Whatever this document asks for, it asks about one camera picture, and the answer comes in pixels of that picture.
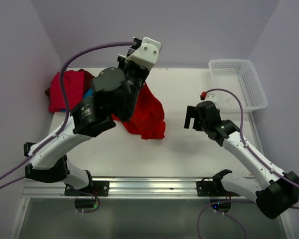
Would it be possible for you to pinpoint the bright red t shirt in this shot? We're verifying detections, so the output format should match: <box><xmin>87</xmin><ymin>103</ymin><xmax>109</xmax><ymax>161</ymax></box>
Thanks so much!
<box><xmin>122</xmin><ymin>84</ymin><xmax>166</xmax><ymax>140</ymax></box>

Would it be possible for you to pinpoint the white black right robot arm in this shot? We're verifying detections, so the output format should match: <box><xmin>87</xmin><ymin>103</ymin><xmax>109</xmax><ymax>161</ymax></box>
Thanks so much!
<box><xmin>184</xmin><ymin>101</ymin><xmax>299</xmax><ymax>219</ymax></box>

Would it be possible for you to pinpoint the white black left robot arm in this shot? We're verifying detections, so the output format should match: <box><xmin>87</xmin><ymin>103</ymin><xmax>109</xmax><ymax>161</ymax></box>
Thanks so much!
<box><xmin>25</xmin><ymin>50</ymin><xmax>157</xmax><ymax>196</ymax></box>

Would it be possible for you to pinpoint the blue folded t shirt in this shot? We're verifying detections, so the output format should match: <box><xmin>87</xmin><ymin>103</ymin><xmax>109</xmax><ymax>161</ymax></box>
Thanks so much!
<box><xmin>60</xmin><ymin>88</ymin><xmax>93</xmax><ymax>113</ymax></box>

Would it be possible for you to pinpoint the white plastic mesh basket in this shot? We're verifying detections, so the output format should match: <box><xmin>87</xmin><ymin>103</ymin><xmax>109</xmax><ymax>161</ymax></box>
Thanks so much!
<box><xmin>208</xmin><ymin>59</ymin><xmax>268</xmax><ymax>113</ymax></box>

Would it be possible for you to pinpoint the dark maroon folded t shirt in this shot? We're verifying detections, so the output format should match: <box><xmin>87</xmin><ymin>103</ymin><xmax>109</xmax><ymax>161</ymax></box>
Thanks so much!
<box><xmin>44</xmin><ymin>69</ymin><xmax>97</xmax><ymax>98</ymax></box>

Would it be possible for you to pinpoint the crimson folded t shirt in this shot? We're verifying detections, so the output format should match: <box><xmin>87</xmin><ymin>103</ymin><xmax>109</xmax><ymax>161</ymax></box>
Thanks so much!
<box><xmin>48</xmin><ymin>70</ymin><xmax>90</xmax><ymax>114</ymax></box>

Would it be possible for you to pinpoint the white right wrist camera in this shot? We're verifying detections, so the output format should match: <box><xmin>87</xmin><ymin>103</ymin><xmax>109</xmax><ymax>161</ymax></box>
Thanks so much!
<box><xmin>200</xmin><ymin>92</ymin><xmax>217</xmax><ymax>103</ymax></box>

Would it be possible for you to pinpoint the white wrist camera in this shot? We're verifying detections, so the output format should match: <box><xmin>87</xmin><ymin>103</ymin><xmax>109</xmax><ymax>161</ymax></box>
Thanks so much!
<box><xmin>125</xmin><ymin>37</ymin><xmax>162</xmax><ymax>71</ymax></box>
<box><xmin>200</xmin><ymin>92</ymin><xmax>217</xmax><ymax>103</ymax></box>

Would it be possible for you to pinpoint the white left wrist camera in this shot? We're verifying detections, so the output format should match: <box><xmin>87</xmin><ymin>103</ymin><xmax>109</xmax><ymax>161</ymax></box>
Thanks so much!
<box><xmin>125</xmin><ymin>37</ymin><xmax>162</xmax><ymax>71</ymax></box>

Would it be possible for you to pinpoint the black right base bracket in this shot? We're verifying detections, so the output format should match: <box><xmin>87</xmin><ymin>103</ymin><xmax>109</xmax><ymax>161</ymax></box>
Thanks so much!
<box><xmin>195</xmin><ymin>178</ymin><xmax>215</xmax><ymax>197</ymax></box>

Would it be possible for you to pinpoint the black base bracket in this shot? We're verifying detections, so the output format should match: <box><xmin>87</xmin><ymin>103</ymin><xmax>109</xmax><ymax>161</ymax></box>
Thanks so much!
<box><xmin>64</xmin><ymin>180</ymin><xmax>110</xmax><ymax>197</ymax></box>
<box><xmin>195</xmin><ymin>178</ymin><xmax>215</xmax><ymax>197</ymax></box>

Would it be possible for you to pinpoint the aluminium mounting rail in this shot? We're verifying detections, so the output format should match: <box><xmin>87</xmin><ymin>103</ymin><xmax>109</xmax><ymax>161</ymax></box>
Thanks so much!
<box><xmin>22</xmin><ymin>177</ymin><xmax>255</xmax><ymax>200</ymax></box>

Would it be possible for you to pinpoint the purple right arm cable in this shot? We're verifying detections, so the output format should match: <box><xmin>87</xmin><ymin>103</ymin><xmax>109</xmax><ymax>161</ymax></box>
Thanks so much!
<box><xmin>206</xmin><ymin>88</ymin><xmax>299</xmax><ymax>210</ymax></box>

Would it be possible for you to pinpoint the black left base bracket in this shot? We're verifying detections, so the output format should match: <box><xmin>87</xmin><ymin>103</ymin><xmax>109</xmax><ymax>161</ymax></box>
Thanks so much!
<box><xmin>64</xmin><ymin>180</ymin><xmax>110</xmax><ymax>197</ymax></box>

